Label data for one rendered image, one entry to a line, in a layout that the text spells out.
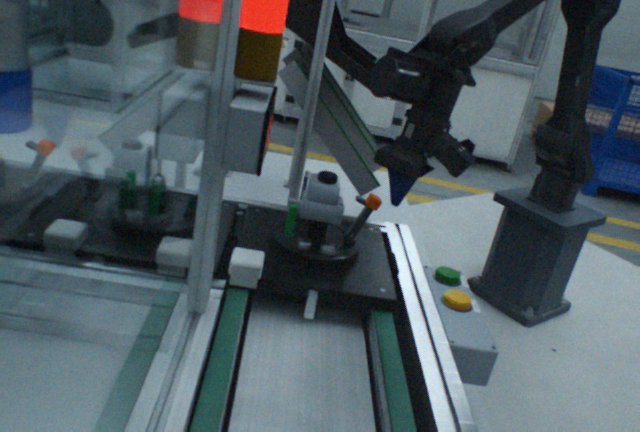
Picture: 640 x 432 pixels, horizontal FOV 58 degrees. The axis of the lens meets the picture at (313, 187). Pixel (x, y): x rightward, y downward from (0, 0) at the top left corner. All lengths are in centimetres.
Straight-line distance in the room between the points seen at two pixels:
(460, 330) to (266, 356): 27
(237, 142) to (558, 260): 67
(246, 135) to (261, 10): 12
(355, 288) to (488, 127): 433
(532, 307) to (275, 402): 57
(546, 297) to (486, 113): 401
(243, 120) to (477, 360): 45
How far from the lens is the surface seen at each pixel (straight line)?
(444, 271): 94
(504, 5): 86
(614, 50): 998
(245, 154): 60
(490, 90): 503
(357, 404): 73
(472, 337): 83
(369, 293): 83
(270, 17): 60
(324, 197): 86
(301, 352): 78
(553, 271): 109
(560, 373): 103
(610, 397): 103
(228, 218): 96
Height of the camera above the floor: 139
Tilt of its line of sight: 21 degrees down
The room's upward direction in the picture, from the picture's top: 11 degrees clockwise
